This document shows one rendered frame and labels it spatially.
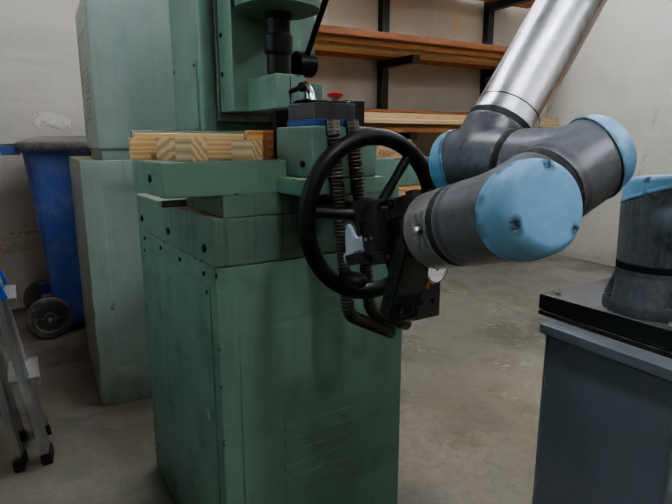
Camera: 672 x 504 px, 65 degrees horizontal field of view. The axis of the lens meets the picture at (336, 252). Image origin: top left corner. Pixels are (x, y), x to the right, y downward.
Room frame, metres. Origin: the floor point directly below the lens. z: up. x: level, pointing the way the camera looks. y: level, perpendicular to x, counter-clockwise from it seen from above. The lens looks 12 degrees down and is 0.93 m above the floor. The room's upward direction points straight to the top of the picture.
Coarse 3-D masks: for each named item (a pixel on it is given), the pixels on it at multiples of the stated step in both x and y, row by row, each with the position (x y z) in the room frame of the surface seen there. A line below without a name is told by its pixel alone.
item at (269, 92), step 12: (252, 84) 1.21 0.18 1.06; (264, 84) 1.16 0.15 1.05; (276, 84) 1.12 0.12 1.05; (288, 84) 1.14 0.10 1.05; (252, 96) 1.22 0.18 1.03; (264, 96) 1.16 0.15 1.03; (276, 96) 1.12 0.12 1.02; (288, 96) 1.14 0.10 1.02; (300, 96) 1.15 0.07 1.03; (252, 108) 1.22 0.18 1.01; (264, 108) 1.17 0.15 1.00; (276, 108) 1.13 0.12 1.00
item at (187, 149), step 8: (176, 144) 0.94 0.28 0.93; (184, 144) 0.93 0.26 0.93; (192, 144) 0.92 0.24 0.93; (200, 144) 0.94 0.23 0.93; (176, 152) 0.94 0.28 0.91; (184, 152) 0.93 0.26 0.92; (192, 152) 0.92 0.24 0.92; (200, 152) 0.94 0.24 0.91; (176, 160) 0.94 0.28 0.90; (184, 160) 0.93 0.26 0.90; (192, 160) 0.92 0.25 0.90; (200, 160) 0.94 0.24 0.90
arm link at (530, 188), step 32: (512, 160) 0.52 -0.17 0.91; (544, 160) 0.48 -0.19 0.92; (448, 192) 0.54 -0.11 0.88; (480, 192) 0.48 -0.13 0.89; (512, 192) 0.46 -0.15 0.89; (544, 192) 0.47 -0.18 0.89; (576, 192) 0.48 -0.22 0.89; (448, 224) 0.52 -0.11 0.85; (480, 224) 0.48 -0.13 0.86; (512, 224) 0.45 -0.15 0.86; (544, 224) 0.46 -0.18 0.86; (576, 224) 0.48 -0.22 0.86; (448, 256) 0.54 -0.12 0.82; (480, 256) 0.50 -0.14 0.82; (512, 256) 0.47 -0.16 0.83; (544, 256) 0.46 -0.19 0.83
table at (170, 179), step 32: (160, 160) 0.97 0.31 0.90; (224, 160) 0.97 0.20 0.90; (256, 160) 0.98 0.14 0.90; (384, 160) 1.13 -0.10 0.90; (160, 192) 0.89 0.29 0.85; (192, 192) 0.91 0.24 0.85; (224, 192) 0.94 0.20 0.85; (256, 192) 0.97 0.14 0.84; (288, 192) 0.96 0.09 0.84; (320, 192) 0.93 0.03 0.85; (352, 192) 0.97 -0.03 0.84
